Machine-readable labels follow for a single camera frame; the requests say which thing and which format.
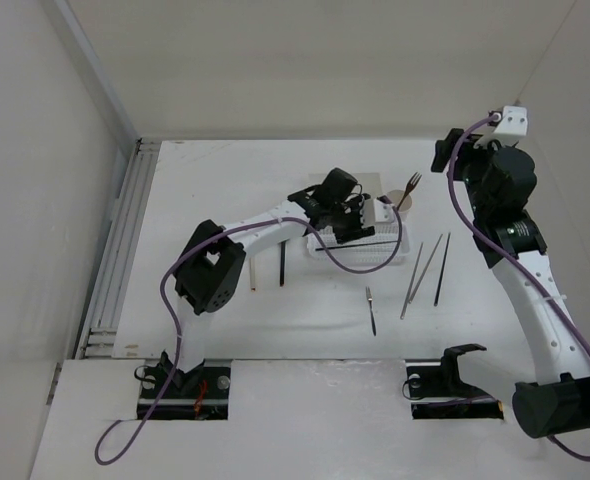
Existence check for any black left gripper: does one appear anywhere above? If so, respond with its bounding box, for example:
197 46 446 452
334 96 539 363
328 196 373 243

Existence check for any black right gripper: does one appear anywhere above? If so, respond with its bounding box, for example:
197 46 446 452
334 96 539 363
431 128 509 218

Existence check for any black chopstick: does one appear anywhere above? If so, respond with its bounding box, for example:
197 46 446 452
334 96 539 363
433 232 452 307
315 241 397 251

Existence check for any brown wooden fork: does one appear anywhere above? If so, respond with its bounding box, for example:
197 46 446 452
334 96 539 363
397 172 422 211

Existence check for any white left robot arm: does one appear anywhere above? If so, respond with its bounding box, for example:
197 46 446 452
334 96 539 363
160 168 375 397

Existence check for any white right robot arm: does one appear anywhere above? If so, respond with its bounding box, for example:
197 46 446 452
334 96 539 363
431 128 590 441

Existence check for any white square box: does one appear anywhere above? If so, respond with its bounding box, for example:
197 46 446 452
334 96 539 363
308 172 384 197

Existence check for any white paper cup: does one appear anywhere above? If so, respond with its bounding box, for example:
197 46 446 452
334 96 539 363
386 189 413 221

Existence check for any white perforated basket tray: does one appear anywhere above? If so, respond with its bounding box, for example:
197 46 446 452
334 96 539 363
306 222 411 267

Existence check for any black spoon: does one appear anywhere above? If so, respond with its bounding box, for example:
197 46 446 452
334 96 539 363
279 241 287 287

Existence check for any small metal fork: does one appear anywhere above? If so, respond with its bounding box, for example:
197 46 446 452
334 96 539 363
365 286 377 336

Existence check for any beige wooden spoon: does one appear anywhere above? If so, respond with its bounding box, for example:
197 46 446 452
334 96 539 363
248 258 257 292

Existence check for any metal chopstick left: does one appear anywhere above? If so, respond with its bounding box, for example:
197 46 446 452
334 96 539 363
400 241 424 320

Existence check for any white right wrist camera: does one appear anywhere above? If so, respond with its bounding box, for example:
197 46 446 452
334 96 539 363
491 106 529 144

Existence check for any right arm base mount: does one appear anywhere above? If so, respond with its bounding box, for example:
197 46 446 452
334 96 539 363
401 344 504 421

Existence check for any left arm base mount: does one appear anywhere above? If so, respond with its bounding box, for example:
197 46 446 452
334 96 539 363
134 352 232 421

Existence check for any aluminium rail frame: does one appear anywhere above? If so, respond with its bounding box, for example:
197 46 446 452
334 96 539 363
41 1 153 360

